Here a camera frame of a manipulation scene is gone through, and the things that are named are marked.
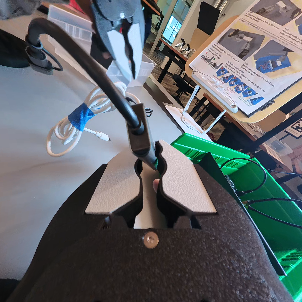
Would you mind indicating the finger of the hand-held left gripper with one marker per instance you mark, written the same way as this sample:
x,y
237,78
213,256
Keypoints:
x,y
138,42
116,44

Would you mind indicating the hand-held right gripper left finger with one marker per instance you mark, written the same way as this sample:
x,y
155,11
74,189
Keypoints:
x,y
113,188

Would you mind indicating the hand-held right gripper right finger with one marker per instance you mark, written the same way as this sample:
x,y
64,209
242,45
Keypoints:
x,y
186,186

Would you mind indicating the black multi-port usb hub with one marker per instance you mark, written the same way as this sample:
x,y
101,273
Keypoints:
x,y
230,182

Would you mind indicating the clear plastic bin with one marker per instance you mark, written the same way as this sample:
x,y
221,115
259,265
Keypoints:
x,y
70,26

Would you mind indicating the green plastic bin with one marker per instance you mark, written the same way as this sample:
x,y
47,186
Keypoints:
x,y
283,240

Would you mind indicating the person's left forearm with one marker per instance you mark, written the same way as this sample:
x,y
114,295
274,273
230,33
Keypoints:
x,y
16,8

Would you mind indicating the person's right hand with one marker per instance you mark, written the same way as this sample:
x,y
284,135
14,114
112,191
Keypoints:
x,y
156,185

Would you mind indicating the desk with black legs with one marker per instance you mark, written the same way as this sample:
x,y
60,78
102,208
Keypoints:
x,y
174,48

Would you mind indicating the wooden standing desk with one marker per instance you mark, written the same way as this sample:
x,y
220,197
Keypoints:
x,y
153,6

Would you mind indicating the black office chair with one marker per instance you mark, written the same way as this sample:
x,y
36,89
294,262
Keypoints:
x,y
180,81

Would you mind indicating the white document stand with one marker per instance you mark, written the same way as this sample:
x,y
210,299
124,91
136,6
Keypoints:
x,y
174,113

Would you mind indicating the black panel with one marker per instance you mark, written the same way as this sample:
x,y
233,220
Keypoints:
x,y
208,18

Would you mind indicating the instruction sheet on stand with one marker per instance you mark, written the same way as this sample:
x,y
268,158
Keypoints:
x,y
259,118

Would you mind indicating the black wrist rest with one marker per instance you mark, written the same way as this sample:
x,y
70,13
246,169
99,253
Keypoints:
x,y
11,52

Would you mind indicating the printed instruction sheet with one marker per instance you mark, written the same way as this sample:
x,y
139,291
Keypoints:
x,y
259,35

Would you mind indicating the printed tag sign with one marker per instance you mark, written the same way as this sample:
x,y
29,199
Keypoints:
x,y
297,127

